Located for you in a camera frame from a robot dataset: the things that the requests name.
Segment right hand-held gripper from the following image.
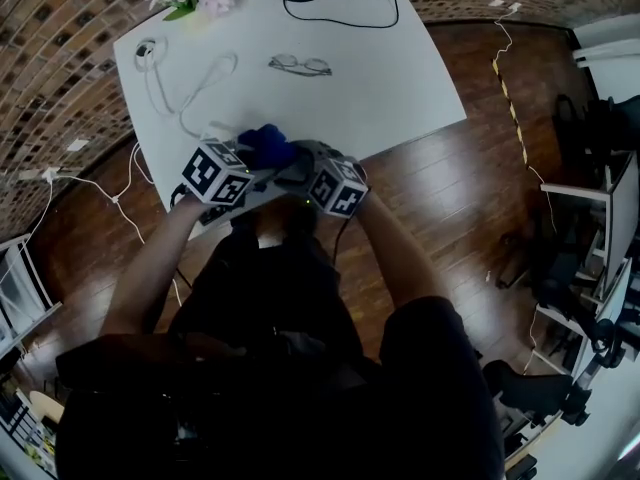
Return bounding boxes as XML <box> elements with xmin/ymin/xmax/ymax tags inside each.
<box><xmin>273</xmin><ymin>139</ymin><xmax>372</xmax><ymax>219</ymax></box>

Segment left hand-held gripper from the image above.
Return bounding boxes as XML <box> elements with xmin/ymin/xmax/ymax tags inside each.
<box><xmin>169</xmin><ymin>137</ymin><xmax>287</xmax><ymax>227</ymax></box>

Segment blue cloth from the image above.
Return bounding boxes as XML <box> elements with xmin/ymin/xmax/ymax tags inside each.
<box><xmin>237</xmin><ymin>123</ymin><xmax>297</xmax><ymax>169</ymax></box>

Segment person's left forearm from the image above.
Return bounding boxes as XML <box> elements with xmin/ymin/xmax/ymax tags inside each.
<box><xmin>99</xmin><ymin>200</ymin><xmax>201</xmax><ymax>339</ymax></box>

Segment person's right forearm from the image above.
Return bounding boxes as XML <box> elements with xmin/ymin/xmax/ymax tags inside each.
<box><xmin>357</xmin><ymin>190</ymin><xmax>441</xmax><ymax>319</ymax></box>

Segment thin-framed eyeglasses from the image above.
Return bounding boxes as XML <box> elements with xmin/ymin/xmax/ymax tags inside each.
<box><xmin>268</xmin><ymin>53</ymin><xmax>334</xmax><ymax>78</ymax></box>

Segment person's body in black clothing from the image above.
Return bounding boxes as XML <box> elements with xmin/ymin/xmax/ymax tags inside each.
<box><xmin>54</xmin><ymin>202</ymin><xmax>506</xmax><ymax>480</ymax></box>

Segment yellow black striped tape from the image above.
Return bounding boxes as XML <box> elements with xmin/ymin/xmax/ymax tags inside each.
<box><xmin>492</xmin><ymin>60</ymin><xmax>530</xmax><ymax>164</ymax></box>

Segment white metal shelf rack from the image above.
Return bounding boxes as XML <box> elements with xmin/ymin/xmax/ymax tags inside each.
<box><xmin>0</xmin><ymin>235</ymin><xmax>64</xmax><ymax>359</ymax></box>

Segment black office chair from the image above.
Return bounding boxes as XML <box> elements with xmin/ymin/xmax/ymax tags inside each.
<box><xmin>482</xmin><ymin>360</ymin><xmax>591</xmax><ymax>424</ymax></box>
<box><xmin>554</xmin><ymin>95</ymin><xmax>640</xmax><ymax>169</ymax></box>

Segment white office desk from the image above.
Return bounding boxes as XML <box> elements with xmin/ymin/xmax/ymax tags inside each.
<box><xmin>539</xmin><ymin>150</ymin><xmax>640</xmax><ymax>319</ymax></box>

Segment white power strip cable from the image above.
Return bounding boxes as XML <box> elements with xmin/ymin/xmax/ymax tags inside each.
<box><xmin>133</xmin><ymin>35</ymin><xmax>239</xmax><ymax>137</ymax></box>

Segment white floor cable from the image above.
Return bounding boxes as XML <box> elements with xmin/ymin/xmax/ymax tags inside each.
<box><xmin>492</xmin><ymin>11</ymin><xmax>559</xmax><ymax>234</ymax></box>
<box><xmin>49</xmin><ymin>140</ymin><xmax>184</xmax><ymax>309</ymax></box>

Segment white thin cable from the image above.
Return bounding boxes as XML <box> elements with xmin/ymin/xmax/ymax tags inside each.
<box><xmin>0</xmin><ymin>180</ymin><xmax>54</xmax><ymax>289</ymax></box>

